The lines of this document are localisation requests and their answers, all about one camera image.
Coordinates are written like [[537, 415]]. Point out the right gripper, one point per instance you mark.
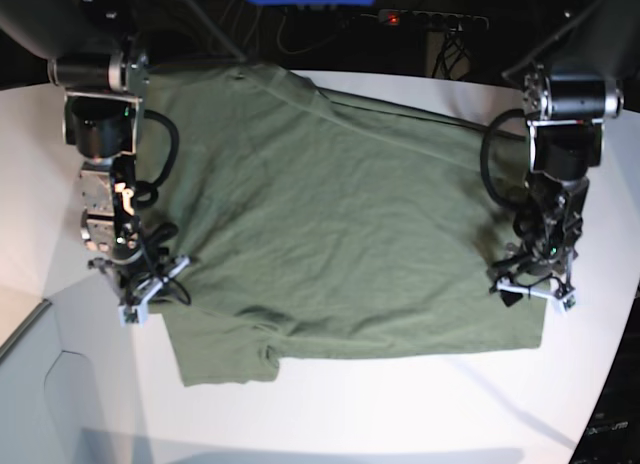
[[147, 282]]

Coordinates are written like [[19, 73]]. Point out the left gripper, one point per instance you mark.
[[523, 274]]

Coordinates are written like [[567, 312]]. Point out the green t-shirt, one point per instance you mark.
[[325, 225]]

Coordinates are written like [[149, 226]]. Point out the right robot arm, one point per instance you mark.
[[103, 72]]

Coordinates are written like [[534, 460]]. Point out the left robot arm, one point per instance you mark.
[[572, 83]]

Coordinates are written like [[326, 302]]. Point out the black power strip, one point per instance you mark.
[[433, 21]]

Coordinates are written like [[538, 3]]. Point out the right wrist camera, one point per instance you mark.
[[133, 315]]

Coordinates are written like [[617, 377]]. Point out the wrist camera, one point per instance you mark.
[[565, 303], [133, 315]]

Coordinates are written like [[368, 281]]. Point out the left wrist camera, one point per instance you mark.
[[565, 303]]

